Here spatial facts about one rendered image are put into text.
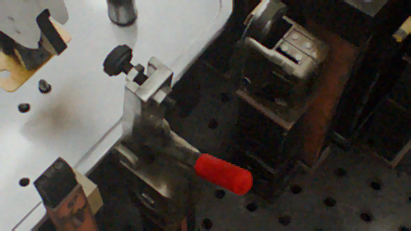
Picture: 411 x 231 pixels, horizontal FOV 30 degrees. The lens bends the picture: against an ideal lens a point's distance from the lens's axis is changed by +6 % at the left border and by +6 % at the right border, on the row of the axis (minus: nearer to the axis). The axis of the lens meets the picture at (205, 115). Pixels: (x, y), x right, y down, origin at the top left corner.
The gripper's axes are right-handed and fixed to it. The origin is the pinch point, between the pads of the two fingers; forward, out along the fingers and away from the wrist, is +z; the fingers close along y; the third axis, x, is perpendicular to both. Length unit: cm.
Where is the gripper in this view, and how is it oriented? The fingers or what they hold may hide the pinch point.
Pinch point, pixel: (22, 40)
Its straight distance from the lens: 76.0
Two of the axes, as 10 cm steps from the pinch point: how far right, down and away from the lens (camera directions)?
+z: 0.0, 4.3, 9.0
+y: -7.8, -5.6, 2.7
